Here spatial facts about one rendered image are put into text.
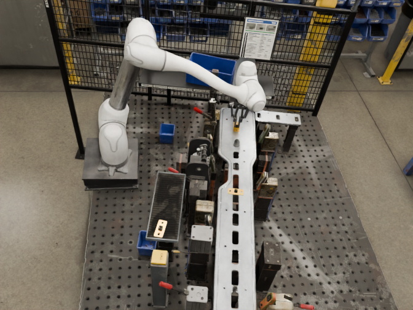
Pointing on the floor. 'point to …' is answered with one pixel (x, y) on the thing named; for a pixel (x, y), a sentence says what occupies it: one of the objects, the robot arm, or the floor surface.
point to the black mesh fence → (197, 50)
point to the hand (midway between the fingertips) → (237, 121)
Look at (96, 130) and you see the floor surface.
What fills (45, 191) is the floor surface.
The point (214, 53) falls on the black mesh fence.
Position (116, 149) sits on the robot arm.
